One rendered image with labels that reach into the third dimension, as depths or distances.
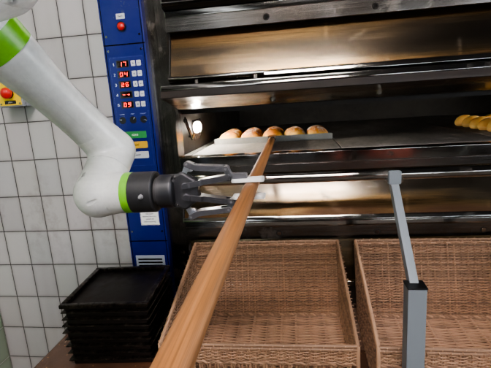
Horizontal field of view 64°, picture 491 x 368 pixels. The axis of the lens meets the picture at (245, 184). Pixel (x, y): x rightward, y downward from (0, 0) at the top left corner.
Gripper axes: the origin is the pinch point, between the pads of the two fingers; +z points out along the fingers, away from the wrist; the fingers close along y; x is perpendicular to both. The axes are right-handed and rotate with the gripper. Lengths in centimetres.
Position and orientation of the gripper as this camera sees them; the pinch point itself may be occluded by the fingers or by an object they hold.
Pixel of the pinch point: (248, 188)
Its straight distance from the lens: 84.7
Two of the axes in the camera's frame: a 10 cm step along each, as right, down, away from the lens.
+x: -1.2, 2.2, -9.7
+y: 0.7, 9.8, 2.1
